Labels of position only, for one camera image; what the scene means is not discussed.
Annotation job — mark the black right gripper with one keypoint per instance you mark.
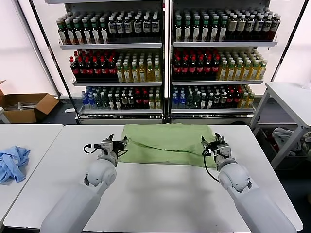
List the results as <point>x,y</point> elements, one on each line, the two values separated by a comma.
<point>212,146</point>

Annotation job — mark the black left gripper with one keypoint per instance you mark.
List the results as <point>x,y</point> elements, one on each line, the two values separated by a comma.
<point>119,146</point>

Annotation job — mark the green polo shirt with print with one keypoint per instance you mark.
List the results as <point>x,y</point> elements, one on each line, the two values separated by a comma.
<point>165,155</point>

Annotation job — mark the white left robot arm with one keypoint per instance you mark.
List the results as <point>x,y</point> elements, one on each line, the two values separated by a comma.
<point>73,206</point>

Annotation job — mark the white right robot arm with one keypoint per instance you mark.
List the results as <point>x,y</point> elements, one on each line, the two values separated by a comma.
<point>255,206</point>

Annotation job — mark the small dark drink bottle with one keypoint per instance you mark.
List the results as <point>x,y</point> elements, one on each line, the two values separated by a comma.
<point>117,102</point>
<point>223,100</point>
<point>110,102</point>
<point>124,101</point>
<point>130,101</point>
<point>203,102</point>
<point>216,100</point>
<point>210,101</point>

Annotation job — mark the small clear green bottle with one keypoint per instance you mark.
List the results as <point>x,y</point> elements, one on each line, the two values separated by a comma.
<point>104,102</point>
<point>97,102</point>
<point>196,101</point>
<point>189,101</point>

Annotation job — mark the small red cap cola bottle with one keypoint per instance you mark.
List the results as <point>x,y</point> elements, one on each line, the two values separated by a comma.
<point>229,98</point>
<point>236,98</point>
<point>144,100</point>
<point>137,100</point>

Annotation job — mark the small blue drink bottle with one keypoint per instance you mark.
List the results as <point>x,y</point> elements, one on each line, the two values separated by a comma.
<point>84,100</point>
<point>181,100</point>
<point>91,100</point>
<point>174,100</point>

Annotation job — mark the small yellow drink bottle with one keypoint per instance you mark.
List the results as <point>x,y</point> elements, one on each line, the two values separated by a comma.
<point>250,101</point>
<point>243,101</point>
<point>157,102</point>
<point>151,102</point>

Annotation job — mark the dark storage crate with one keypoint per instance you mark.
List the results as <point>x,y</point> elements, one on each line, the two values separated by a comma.
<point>265,142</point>

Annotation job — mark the small white floor scrap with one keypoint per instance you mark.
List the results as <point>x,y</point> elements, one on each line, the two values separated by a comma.
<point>69,110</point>

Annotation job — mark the grey crumpled cloth pile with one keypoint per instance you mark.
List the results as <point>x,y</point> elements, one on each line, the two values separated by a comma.
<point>281,137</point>

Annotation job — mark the white side table with legs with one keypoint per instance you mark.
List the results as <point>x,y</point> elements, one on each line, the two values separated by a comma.
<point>288,96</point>

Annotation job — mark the grey drinks display shelf unit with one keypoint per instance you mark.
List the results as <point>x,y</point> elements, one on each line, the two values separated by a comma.
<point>108,46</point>
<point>218,44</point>

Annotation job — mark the grey green crumpled cloth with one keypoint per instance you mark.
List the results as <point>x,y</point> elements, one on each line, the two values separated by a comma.
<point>306,142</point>

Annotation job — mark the open brown cardboard box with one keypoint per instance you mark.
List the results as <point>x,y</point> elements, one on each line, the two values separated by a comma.
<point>21,115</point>

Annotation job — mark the green cap tea bottle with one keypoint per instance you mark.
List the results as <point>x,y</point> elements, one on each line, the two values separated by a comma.
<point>70,35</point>
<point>196,32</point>
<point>222,32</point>
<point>205,32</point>
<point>178,32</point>
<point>61,35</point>
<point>187,32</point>
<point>104,35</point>
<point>95,35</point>
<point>87,35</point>
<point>213,32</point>
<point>78,35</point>

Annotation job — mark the crumpled light blue shirt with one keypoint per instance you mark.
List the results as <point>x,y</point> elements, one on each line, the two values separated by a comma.
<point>14,164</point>

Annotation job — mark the clear plastic item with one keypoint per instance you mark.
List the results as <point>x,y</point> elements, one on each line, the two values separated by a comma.
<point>306,85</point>

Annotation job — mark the white cap dark label bottle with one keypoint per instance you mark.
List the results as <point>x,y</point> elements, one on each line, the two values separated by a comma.
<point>275,26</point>
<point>120,28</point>
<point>128,28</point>
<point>249,26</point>
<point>137,28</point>
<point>266,26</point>
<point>112,28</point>
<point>154,27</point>
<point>146,28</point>
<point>258,26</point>

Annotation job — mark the beige label tea bottle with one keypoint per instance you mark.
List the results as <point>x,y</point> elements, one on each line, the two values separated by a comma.
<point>231,27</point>
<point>240,27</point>

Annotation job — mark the small grey side stand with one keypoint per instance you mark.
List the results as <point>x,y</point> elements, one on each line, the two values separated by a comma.
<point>1,113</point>

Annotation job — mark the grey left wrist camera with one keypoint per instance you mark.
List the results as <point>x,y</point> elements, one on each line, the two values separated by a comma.
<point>107,145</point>

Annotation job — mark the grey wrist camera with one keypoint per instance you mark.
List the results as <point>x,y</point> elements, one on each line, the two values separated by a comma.
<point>224,149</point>
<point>107,145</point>

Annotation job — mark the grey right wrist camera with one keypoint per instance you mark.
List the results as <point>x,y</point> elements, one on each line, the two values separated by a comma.
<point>224,149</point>

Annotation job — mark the black slanted frame pole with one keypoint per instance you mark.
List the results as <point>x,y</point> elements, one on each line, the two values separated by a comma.
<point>49,47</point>
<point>290,35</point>

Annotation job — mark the grey slanted frame pole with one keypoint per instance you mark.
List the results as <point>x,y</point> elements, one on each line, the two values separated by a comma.
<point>37,48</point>

